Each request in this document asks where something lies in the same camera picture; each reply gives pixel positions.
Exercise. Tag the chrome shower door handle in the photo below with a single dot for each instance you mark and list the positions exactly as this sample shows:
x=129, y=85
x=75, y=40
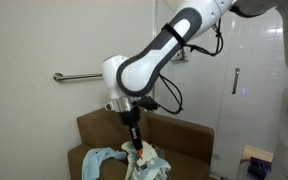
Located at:
x=235, y=83

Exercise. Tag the chrome wall grab bar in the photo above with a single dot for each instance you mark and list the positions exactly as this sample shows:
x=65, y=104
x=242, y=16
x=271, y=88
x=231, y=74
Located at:
x=59, y=77

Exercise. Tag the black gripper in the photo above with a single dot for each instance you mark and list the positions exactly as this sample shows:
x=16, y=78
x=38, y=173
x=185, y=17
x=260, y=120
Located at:
x=130, y=119

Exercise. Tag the glass shower door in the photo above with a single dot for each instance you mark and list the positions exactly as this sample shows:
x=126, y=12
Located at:
x=251, y=116

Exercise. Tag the light blue cloth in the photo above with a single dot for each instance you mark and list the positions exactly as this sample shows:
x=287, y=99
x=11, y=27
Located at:
x=94, y=158

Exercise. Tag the light blue patterned towel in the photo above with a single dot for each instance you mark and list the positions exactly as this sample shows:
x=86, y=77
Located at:
x=145, y=164

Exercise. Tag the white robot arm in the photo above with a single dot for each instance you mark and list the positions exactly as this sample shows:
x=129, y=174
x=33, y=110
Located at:
x=131, y=79

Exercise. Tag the brown leather sofa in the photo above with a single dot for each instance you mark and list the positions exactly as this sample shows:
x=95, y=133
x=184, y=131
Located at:
x=187, y=146

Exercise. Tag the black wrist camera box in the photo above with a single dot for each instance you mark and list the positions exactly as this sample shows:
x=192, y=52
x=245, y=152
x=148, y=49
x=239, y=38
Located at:
x=148, y=103

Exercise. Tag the dark blue object on stool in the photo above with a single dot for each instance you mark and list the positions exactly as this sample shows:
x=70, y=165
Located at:
x=259, y=166

